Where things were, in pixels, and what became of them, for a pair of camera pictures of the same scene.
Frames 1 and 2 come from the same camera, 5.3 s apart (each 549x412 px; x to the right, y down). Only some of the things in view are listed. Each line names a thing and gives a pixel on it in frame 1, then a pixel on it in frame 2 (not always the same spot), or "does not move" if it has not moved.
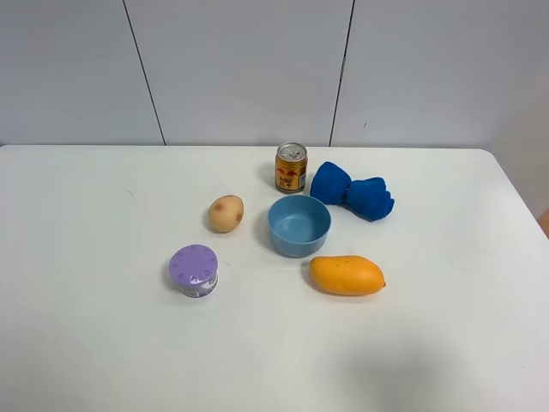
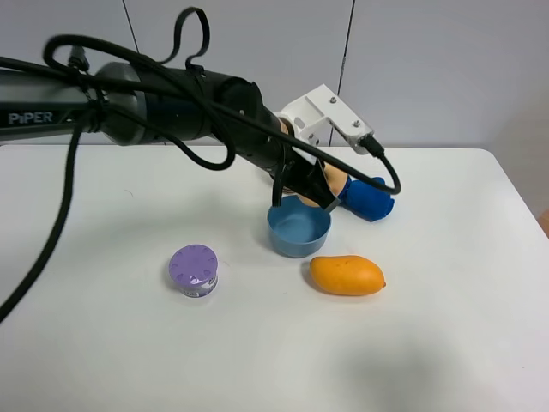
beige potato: [226, 214] -> [336, 178]
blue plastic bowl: [298, 225] does not move
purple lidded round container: [195, 269] does not move
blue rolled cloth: [368, 197] does not move
